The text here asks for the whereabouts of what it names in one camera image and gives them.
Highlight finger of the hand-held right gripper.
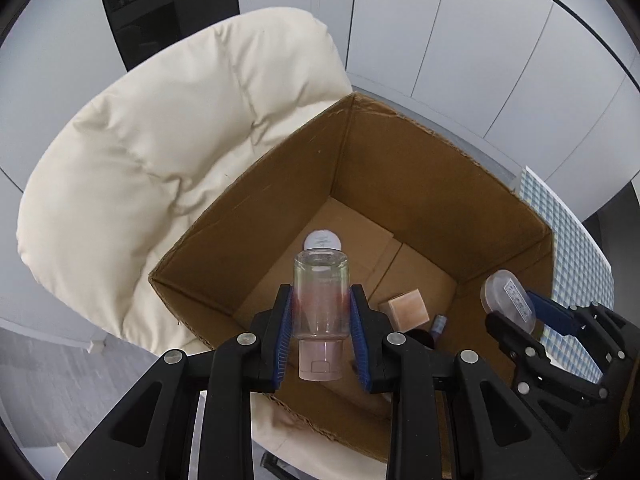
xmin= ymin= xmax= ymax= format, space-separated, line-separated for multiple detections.
xmin=486 ymin=311 xmax=551 ymax=396
xmin=526 ymin=291 xmax=628 ymax=361

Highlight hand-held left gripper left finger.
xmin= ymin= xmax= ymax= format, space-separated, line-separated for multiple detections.
xmin=57 ymin=284 xmax=293 ymax=480

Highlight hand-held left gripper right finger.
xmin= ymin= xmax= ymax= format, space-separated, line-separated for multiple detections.
xmin=349 ymin=284 xmax=591 ymax=480

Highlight small clear round case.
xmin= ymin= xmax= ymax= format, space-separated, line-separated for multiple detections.
xmin=480 ymin=269 xmax=537 ymax=335

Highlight clear bottle with pink cap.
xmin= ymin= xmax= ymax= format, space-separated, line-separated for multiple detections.
xmin=292 ymin=249 xmax=351 ymax=382

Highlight small wooden cube box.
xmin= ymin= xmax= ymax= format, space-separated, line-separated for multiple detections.
xmin=378 ymin=288 xmax=431 ymax=333

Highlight white round powder compact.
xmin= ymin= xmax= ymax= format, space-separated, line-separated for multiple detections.
xmin=302 ymin=230 xmax=344 ymax=251

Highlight brown cardboard box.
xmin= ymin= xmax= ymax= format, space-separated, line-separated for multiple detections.
xmin=149 ymin=92 xmax=556 ymax=463

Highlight blue yellow checkered tablecloth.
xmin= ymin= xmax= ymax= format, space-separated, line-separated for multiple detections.
xmin=517 ymin=165 xmax=616 ymax=386

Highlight cream cushioned chair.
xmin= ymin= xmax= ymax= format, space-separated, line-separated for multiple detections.
xmin=16 ymin=7 xmax=391 ymax=466

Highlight white tall cabinets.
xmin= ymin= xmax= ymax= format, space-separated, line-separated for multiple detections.
xmin=235 ymin=0 xmax=640 ymax=221

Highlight black glass cabinet door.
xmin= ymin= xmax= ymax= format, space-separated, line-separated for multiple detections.
xmin=95 ymin=0 xmax=240 ymax=72

